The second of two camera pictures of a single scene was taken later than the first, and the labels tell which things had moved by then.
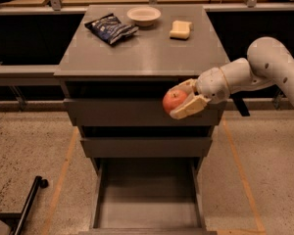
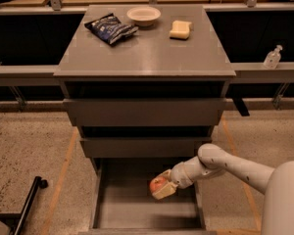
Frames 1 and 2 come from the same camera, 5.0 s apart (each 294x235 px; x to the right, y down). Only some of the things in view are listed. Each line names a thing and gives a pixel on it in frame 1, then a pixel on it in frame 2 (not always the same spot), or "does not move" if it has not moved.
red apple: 172,99 -> 157,183
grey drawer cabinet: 118,68 does not move
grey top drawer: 140,113 does not move
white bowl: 143,16 does not move
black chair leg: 15,221 does not move
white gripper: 212,84 -> 180,175
